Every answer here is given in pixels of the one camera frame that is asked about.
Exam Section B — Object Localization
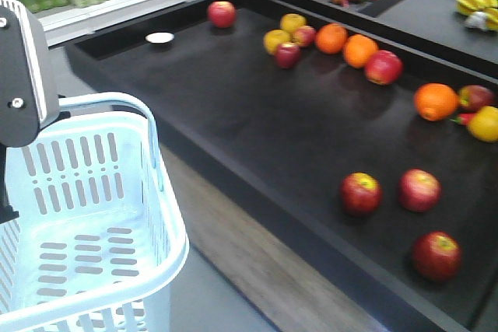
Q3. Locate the white garlic bulb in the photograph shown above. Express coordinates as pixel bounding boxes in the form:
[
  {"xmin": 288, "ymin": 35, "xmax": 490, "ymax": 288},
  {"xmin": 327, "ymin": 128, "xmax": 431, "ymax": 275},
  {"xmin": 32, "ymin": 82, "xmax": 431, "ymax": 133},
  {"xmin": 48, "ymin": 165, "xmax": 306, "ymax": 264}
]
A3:
[{"xmin": 464, "ymin": 11, "xmax": 489, "ymax": 31}]

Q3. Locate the yellow apple far left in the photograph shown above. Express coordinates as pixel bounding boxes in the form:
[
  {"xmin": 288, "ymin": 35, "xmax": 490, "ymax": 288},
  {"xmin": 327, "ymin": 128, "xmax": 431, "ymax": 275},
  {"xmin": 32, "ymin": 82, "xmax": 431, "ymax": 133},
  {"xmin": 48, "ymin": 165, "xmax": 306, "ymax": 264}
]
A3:
[{"xmin": 280, "ymin": 13, "xmax": 307, "ymax": 34}]

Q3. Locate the pink red apple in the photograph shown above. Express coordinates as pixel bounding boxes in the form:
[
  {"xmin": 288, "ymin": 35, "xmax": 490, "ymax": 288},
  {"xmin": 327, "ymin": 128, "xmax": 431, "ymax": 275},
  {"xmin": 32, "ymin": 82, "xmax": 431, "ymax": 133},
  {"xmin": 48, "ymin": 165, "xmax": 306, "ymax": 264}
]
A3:
[{"xmin": 398, "ymin": 169, "xmax": 442, "ymax": 213}]

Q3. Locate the pink apple small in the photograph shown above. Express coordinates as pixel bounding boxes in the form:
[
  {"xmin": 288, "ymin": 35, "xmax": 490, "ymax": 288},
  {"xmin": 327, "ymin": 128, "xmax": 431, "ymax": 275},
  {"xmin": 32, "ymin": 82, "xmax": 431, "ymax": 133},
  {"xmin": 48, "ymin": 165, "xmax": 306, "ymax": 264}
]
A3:
[{"xmin": 292, "ymin": 25, "xmax": 317, "ymax": 48}]

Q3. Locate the orange left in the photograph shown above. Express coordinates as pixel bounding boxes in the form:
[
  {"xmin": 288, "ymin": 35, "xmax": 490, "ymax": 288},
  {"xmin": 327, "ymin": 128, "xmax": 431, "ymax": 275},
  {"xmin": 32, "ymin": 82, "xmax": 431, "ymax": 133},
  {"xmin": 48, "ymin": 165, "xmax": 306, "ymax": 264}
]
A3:
[{"xmin": 314, "ymin": 23, "xmax": 349, "ymax": 54}]

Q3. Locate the red apple far left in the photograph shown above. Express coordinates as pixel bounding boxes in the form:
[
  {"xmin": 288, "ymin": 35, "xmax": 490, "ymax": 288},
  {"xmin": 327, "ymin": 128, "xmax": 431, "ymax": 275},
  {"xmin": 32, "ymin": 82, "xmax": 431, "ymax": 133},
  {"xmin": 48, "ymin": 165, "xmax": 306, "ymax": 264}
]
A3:
[{"xmin": 364, "ymin": 50, "xmax": 404, "ymax": 86}]

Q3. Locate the yellow apple front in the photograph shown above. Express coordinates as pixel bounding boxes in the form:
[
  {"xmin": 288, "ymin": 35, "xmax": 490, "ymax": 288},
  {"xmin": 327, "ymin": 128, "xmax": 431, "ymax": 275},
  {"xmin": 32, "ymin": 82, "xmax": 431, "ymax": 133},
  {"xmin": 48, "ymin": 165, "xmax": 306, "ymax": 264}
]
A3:
[{"xmin": 263, "ymin": 29, "xmax": 292, "ymax": 55}]

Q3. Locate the orange with navel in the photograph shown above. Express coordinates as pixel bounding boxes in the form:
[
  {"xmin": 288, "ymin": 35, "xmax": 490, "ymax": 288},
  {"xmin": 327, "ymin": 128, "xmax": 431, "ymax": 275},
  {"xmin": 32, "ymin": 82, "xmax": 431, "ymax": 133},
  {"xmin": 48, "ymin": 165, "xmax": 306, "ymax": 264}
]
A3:
[{"xmin": 413, "ymin": 82, "xmax": 459, "ymax": 121}]

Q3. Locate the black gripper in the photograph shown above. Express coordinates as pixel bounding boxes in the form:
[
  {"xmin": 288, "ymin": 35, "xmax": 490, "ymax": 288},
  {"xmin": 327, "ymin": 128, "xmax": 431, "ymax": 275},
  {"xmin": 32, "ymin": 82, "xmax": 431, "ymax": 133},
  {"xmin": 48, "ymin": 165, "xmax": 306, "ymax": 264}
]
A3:
[{"xmin": 0, "ymin": 145, "xmax": 19, "ymax": 224}]

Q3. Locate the light blue plastic basket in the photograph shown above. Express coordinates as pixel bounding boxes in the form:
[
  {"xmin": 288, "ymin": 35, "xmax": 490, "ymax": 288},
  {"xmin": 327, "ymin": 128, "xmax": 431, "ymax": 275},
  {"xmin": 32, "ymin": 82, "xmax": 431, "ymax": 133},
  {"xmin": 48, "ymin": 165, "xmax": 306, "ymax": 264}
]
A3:
[{"xmin": 1, "ymin": 93, "xmax": 189, "ymax": 331}]

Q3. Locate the dark red apple small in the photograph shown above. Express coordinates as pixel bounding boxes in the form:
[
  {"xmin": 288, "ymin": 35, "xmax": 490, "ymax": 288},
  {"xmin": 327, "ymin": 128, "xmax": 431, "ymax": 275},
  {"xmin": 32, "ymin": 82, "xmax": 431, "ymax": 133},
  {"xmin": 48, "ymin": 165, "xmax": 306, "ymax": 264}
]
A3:
[{"xmin": 274, "ymin": 42, "xmax": 301, "ymax": 69}]

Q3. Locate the red chili pepper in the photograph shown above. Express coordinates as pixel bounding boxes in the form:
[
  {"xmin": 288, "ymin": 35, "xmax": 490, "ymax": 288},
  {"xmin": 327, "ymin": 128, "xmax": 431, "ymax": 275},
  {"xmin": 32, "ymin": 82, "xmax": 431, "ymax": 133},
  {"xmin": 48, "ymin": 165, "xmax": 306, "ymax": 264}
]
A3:
[{"xmin": 451, "ymin": 113, "xmax": 475, "ymax": 126}]

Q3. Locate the red apple near dish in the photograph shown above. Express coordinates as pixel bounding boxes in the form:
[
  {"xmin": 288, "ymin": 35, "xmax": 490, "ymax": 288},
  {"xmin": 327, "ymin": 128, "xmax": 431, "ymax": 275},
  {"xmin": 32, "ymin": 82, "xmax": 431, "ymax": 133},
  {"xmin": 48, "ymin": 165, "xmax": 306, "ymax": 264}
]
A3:
[{"xmin": 207, "ymin": 1, "xmax": 237, "ymax": 29}]

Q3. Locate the small white dish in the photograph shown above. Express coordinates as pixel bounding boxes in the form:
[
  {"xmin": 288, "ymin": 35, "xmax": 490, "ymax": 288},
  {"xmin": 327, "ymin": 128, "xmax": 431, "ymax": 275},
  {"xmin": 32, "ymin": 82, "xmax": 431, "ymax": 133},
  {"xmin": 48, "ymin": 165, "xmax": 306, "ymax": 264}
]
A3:
[{"xmin": 145, "ymin": 32, "xmax": 174, "ymax": 45}]

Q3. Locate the red yellow apple back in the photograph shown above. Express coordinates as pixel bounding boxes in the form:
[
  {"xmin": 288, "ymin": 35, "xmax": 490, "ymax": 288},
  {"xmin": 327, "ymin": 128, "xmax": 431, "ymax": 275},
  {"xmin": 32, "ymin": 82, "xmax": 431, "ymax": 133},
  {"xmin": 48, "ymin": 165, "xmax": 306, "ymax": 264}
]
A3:
[{"xmin": 458, "ymin": 85, "xmax": 496, "ymax": 112}]

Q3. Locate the dark red apple front left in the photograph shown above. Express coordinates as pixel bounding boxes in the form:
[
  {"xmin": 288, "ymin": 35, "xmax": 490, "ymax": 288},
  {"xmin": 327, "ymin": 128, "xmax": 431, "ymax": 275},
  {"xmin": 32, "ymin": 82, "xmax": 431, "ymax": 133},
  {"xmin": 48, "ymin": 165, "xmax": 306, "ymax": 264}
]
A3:
[{"xmin": 339, "ymin": 172, "xmax": 383, "ymax": 217}]

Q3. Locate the black wooden produce display stand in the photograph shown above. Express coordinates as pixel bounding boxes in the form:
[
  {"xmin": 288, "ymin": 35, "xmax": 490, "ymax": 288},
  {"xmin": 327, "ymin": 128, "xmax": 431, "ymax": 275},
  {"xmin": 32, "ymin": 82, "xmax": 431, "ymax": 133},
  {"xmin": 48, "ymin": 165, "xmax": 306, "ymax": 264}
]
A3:
[{"xmin": 66, "ymin": 0, "xmax": 497, "ymax": 331}]

